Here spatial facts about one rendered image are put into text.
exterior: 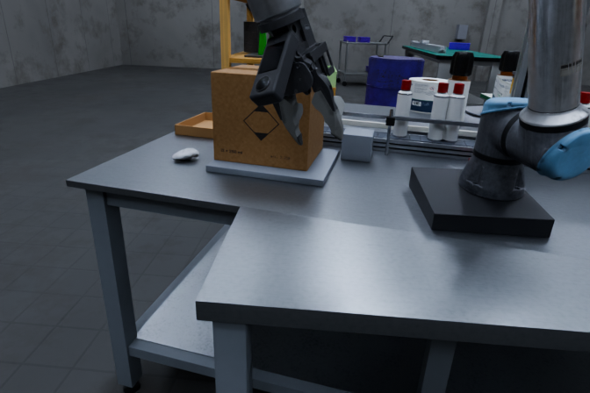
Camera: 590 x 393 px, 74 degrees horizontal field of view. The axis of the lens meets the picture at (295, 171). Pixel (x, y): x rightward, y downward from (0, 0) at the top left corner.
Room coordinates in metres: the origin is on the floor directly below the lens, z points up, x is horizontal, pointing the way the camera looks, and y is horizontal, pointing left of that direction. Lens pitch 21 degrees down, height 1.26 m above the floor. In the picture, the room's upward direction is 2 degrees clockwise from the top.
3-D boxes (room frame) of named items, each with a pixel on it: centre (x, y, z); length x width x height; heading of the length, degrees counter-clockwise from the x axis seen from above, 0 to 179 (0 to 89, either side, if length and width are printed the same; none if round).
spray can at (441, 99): (1.38, -0.50, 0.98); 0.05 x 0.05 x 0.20
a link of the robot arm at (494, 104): (0.91, -0.50, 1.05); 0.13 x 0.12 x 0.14; 13
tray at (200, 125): (1.58, 0.30, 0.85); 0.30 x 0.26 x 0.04; 76
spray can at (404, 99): (1.41, -0.38, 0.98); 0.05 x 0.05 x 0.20
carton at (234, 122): (1.23, 0.08, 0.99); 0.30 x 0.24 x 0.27; 76
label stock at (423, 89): (1.94, -0.64, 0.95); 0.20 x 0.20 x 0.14
